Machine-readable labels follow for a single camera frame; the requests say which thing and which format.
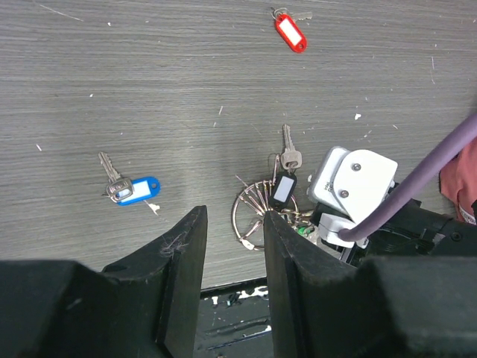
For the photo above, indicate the red tagged key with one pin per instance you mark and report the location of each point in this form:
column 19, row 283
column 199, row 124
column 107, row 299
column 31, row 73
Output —
column 285, row 24

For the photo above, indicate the blue tagged key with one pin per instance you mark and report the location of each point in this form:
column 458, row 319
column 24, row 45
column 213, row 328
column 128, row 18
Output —
column 124, row 191

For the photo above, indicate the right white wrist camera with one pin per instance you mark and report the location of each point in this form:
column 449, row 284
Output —
column 354, row 183

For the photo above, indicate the maroon printed t-shirt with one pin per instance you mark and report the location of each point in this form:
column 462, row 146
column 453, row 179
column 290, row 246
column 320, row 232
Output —
column 458, row 183

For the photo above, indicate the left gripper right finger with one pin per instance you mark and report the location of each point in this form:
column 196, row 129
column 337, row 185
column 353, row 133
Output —
column 389, row 306

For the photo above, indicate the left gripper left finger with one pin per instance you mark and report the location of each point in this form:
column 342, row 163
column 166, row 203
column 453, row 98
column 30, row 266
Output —
column 143, row 305

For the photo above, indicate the metal keyring with keys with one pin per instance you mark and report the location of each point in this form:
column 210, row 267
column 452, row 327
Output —
column 275, row 194

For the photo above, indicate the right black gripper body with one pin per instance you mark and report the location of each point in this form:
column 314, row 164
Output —
column 414, row 232

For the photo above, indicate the black mounting plate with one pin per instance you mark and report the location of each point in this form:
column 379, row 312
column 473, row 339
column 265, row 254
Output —
column 234, row 321

